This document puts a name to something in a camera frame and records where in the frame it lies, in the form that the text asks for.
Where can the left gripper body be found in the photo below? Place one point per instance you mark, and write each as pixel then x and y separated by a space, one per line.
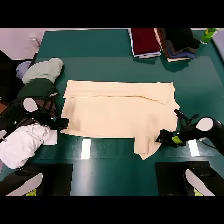
pixel 62 123

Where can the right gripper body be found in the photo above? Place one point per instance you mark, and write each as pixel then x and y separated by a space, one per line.
pixel 166 136

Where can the cream shirt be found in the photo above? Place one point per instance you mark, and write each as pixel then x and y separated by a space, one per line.
pixel 116 113

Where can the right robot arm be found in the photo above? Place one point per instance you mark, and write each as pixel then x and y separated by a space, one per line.
pixel 206 128

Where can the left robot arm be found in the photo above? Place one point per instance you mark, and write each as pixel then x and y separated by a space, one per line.
pixel 31 106

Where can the dark green garment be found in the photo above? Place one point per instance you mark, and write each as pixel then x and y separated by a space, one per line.
pixel 37 89

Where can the white garment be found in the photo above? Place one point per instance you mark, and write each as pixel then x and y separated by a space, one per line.
pixel 23 143

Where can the pale grey-green garment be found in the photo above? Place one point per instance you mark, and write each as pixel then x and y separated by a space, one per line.
pixel 43 70

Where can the lavender garment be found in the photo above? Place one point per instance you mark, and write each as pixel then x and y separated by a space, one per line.
pixel 22 68

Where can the blue garment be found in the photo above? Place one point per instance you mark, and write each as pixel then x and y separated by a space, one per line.
pixel 182 55

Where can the brown garment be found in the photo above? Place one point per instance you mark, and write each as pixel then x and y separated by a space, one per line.
pixel 163 41

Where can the dark red garment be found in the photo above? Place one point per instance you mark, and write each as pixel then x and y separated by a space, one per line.
pixel 145 40

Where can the black garment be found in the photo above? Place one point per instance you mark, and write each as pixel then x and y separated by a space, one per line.
pixel 181 38

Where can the yellow-green object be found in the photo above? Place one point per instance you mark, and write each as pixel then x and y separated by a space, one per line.
pixel 208 35

